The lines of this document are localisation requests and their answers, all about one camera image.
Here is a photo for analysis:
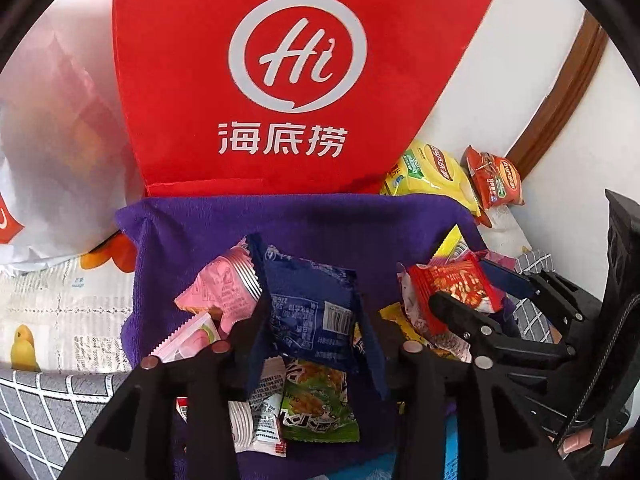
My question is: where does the pale pink snack packet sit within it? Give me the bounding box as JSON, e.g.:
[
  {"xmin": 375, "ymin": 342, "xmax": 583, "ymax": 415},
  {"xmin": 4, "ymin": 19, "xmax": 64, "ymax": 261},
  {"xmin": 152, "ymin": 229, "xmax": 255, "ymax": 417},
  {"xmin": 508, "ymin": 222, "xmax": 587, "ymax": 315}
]
[{"xmin": 174, "ymin": 240, "xmax": 266, "ymax": 336}]

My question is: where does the white plastic bag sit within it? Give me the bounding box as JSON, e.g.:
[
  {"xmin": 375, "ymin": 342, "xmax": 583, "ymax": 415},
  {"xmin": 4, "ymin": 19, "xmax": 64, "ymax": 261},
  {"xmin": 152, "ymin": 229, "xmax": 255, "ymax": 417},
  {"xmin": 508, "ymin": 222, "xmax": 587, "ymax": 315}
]
[{"xmin": 0, "ymin": 10, "xmax": 146, "ymax": 266}]

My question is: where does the green snack packet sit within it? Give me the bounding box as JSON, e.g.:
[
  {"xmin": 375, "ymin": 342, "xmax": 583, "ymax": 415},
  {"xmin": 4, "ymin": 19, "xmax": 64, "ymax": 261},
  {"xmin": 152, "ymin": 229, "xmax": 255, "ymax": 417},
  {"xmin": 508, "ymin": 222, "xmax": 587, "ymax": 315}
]
[{"xmin": 280, "ymin": 357, "xmax": 361, "ymax": 443}]

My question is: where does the grey checked blanket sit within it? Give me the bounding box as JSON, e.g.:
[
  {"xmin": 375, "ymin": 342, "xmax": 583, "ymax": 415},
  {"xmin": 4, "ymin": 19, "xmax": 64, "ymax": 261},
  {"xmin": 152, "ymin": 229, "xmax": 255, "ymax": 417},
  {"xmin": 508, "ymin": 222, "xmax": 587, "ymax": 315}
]
[{"xmin": 0, "ymin": 250, "xmax": 556, "ymax": 480}]

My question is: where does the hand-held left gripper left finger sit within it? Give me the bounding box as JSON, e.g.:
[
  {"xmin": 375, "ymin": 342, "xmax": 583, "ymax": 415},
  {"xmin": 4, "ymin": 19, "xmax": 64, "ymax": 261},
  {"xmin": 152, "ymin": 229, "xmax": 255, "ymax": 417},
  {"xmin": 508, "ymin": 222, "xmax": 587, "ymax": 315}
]
[{"xmin": 62, "ymin": 300, "xmax": 274, "ymax": 480}]

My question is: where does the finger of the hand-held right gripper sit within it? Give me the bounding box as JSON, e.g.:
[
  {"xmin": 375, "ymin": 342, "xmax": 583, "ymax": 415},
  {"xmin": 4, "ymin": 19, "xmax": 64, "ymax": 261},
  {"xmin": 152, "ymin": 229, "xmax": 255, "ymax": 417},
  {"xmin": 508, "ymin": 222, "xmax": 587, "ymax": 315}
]
[
  {"xmin": 479, "ymin": 257, "xmax": 587, "ymax": 328},
  {"xmin": 429, "ymin": 290, "xmax": 576, "ymax": 361}
]

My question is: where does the white red snack packet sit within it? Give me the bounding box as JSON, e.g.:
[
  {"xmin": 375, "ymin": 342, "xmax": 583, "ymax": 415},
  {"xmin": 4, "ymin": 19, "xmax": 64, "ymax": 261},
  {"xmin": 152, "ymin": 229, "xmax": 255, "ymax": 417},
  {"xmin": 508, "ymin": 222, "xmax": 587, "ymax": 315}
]
[{"xmin": 227, "ymin": 355, "xmax": 289, "ymax": 457}]

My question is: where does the purple towel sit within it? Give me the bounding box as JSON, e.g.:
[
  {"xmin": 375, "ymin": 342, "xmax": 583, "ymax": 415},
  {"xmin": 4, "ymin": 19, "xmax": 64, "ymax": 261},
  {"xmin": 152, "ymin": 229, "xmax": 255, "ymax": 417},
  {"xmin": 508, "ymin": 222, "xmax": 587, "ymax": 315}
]
[{"xmin": 114, "ymin": 192, "xmax": 488, "ymax": 480}]

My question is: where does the yellow chips bag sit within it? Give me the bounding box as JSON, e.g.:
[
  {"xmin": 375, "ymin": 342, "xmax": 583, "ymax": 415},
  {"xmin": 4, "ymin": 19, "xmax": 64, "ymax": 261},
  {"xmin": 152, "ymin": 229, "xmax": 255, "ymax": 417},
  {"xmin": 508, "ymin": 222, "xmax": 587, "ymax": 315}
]
[{"xmin": 379, "ymin": 140, "xmax": 483, "ymax": 218}]

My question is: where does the red paper bag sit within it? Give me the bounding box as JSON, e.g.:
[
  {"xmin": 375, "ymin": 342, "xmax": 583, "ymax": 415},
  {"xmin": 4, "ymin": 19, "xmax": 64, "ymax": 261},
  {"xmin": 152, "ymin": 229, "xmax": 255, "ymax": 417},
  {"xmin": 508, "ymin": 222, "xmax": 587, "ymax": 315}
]
[{"xmin": 111, "ymin": 0, "xmax": 501, "ymax": 198}]

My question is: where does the blue tissue pack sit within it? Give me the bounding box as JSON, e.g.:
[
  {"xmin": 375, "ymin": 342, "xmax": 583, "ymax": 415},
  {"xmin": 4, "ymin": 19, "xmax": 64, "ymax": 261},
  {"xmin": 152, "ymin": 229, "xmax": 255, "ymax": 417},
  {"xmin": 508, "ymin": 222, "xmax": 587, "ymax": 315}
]
[{"xmin": 440, "ymin": 407, "xmax": 463, "ymax": 480}]

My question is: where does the person's right hand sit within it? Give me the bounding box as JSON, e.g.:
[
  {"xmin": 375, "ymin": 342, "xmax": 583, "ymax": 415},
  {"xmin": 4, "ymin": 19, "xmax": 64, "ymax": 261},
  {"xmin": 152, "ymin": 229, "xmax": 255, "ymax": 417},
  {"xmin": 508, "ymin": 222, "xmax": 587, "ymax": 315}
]
[{"xmin": 555, "ymin": 430, "xmax": 601, "ymax": 456}]

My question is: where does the blue snack packet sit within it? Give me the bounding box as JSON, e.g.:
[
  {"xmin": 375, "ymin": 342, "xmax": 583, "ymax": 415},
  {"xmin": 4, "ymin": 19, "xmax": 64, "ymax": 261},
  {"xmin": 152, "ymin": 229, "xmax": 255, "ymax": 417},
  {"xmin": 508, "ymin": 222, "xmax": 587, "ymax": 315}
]
[{"xmin": 247, "ymin": 234, "xmax": 361, "ymax": 376}]

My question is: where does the orange chips bag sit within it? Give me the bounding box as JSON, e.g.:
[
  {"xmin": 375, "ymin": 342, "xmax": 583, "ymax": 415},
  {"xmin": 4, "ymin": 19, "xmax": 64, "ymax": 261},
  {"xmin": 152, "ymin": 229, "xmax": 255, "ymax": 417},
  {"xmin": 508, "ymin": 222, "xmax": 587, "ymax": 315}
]
[{"xmin": 460, "ymin": 146, "xmax": 526, "ymax": 211}]

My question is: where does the wooden door frame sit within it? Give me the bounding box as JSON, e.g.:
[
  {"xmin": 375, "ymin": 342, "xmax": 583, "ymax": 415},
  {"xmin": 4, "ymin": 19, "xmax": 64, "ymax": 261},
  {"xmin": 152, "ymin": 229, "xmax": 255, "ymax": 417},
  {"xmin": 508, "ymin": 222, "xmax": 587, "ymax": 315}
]
[{"xmin": 502, "ymin": 10, "xmax": 608, "ymax": 176}]

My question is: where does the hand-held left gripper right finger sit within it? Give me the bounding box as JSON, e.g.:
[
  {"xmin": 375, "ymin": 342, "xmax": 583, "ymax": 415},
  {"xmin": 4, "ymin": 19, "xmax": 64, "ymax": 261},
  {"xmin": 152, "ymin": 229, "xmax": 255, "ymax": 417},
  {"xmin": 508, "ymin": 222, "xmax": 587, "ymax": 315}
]
[{"xmin": 357, "ymin": 305, "xmax": 576, "ymax": 480}]

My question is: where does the pink white snack packet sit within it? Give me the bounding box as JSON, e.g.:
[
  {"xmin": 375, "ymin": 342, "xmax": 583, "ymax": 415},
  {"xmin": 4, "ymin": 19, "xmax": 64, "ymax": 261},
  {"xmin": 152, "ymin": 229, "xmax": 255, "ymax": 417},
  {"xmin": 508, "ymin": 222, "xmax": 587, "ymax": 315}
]
[{"xmin": 152, "ymin": 312, "xmax": 223, "ymax": 363}]

